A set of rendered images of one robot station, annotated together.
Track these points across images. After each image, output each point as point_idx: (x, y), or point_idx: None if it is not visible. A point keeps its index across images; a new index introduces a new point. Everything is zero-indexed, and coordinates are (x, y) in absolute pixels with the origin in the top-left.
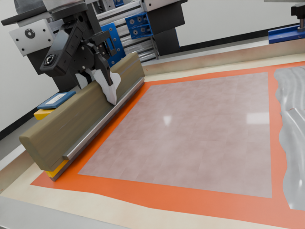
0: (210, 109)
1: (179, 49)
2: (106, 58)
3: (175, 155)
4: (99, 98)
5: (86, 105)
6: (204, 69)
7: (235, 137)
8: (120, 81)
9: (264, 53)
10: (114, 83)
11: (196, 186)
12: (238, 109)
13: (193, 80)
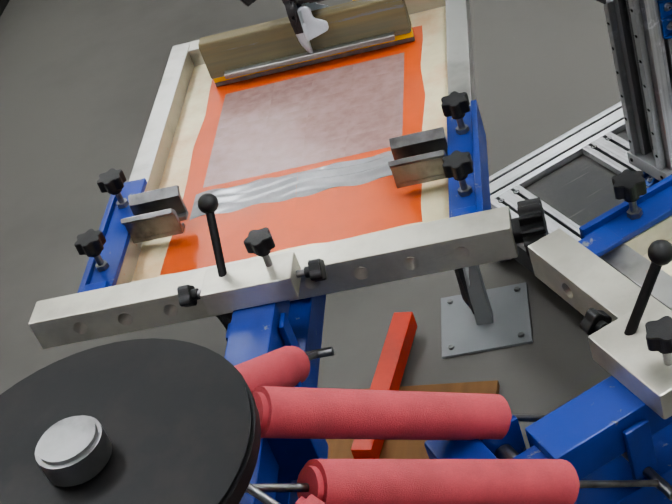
0: (316, 130)
1: (604, 3)
2: (313, 0)
3: (245, 136)
4: (291, 38)
5: (269, 39)
6: (443, 84)
7: (265, 158)
8: (340, 28)
9: None
10: (311, 31)
11: (211, 158)
12: (312, 147)
13: (403, 88)
